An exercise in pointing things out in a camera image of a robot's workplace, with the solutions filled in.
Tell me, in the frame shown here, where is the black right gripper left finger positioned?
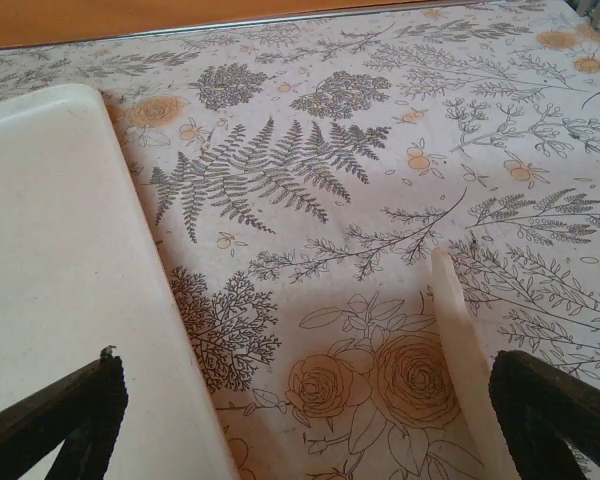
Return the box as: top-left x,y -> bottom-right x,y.
0,348 -> 130,480

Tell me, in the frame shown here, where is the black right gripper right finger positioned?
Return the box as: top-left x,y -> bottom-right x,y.
488,348 -> 600,480

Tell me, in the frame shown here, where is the red patterned paper gift bag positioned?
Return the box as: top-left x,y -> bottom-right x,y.
0,0 -> 600,480

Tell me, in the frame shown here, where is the translucent white strip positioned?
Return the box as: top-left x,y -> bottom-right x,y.
429,246 -> 524,480

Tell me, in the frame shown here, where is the beige rectangular tray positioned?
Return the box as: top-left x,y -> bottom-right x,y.
0,83 -> 241,480

